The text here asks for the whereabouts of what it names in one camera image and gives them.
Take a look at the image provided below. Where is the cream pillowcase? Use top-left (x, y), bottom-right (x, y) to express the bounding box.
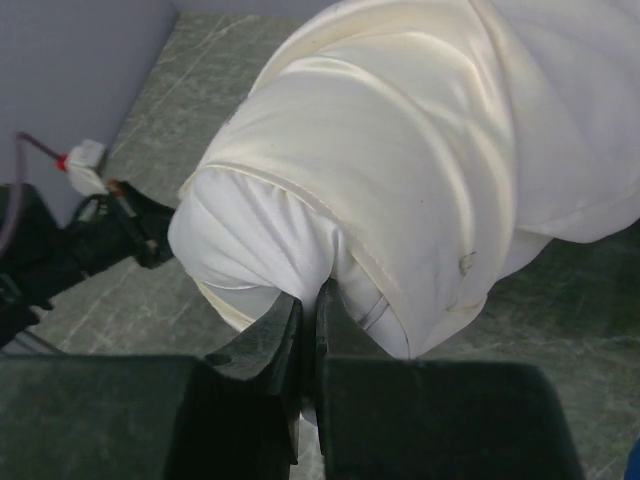
top-left (185, 1), bottom-right (639, 358)

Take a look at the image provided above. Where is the white pillow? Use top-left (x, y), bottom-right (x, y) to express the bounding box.
top-left (169, 168), bottom-right (409, 358)

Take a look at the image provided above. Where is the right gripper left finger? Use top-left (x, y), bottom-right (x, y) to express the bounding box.
top-left (1, 295), bottom-right (302, 479)

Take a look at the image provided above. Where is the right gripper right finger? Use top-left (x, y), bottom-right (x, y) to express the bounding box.
top-left (316, 281), bottom-right (583, 480)

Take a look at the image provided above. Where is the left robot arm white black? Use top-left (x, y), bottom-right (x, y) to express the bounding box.
top-left (1, 180), bottom-right (174, 355)

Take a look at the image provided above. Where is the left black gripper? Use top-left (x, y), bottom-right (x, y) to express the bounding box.
top-left (52, 180), bottom-right (174, 285)

